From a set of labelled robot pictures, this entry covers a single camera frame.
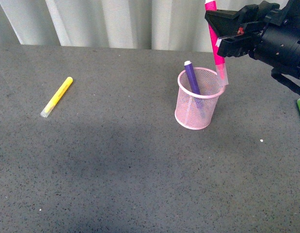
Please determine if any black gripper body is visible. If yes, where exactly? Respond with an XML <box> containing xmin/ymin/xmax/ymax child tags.
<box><xmin>236</xmin><ymin>0</ymin><xmax>300</xmax><ymax>80</ymax></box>

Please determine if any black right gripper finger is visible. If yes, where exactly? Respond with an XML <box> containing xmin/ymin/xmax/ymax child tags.
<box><xmin>216</xmin><ymin>33</ymin><xmax>258</xmax><ymax>58</ymax></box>

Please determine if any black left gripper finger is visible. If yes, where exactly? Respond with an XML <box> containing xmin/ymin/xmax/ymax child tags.
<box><xmin>205</xmin><ymin>9</ymin><xmax>248</xmax><ymax>38</ymax></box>

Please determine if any pink highlighter pen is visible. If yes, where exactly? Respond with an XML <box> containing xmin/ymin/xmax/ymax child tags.
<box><xmin>204</xmin><ymin>0</ymin><xmax>229</xmax><ymax>86</ymax></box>

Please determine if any purple marker pen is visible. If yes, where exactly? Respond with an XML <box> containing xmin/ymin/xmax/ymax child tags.
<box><xmin>184</xmin><ymin>60</ymin><xmax>205</xmax><ymax>118</ymax></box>

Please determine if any pink mesh pen cup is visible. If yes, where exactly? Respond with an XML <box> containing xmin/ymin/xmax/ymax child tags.
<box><xmin>174</xmin><ymin>67</ymin><xmax>225</xmax><ymax>130</ymax></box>

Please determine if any white pleated curtain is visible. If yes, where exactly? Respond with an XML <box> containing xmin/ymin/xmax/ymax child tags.
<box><xmin>0</xmin><ymin>0</ymin><xmax>212</xmax><ymax>52</ymax></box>

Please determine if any yellow highlighter pen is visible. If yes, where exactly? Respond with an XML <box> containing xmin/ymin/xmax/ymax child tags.
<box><xmin>40</xmin><ymin>77</ymin><xmax>73</xmax><ymax>118</ymax></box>

